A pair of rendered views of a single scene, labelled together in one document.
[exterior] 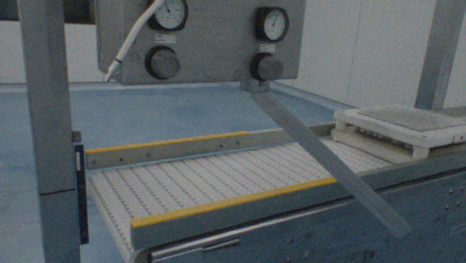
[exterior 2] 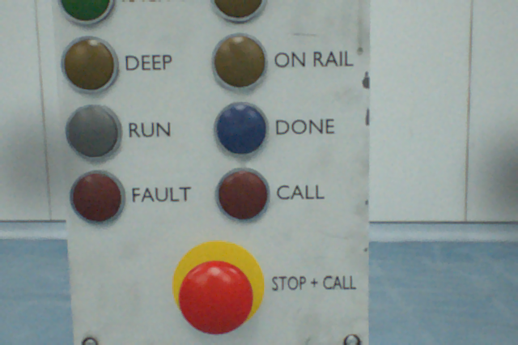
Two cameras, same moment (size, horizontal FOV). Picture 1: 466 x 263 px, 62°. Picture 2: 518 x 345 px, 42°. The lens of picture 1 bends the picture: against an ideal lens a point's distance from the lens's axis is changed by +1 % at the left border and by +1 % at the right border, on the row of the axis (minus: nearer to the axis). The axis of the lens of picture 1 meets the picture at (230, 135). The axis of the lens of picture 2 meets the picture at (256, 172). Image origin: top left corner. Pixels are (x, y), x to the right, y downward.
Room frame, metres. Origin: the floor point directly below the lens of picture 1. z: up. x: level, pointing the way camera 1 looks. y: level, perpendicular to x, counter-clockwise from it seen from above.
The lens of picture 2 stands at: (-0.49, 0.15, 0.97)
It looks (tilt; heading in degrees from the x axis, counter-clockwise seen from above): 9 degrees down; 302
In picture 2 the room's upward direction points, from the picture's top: 1 degrees counter-clockwise
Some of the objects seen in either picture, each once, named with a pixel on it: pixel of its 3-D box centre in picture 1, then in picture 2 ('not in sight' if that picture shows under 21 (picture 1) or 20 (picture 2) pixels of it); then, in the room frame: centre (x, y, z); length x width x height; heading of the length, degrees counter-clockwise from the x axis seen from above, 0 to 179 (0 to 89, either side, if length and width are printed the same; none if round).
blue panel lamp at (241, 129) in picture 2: not in sight; (241, 129); (-0.29, -0.15, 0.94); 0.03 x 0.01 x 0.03; 31
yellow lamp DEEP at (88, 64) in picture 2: not in sight; (88, 64); (-0.22, -0.11, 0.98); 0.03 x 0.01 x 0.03; 31
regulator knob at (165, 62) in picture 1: (166, 58); not in sight; (0.38, 0.07, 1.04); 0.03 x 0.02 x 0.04; 121
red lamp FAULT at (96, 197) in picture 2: not in sight; (96, 198); (-0.22, -0.11, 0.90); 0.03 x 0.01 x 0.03; 31
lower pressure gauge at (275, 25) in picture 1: (272, 24); not in sight; (0.45, -0.04, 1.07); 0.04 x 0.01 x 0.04; 121
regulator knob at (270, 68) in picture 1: (269, 64); not in sight; (0.44, -0.04, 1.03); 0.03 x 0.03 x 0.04; 31
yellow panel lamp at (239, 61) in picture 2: not in sight; (239, 61); (-0.29, -0.15, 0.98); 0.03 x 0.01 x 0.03; 31
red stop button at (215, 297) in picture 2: not in sight; (218, 289); (-0.28, -0.14, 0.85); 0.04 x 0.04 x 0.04; 31
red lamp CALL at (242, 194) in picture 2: not in sight; (243, 195); (-0.29, -0.15, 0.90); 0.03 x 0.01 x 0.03; 31
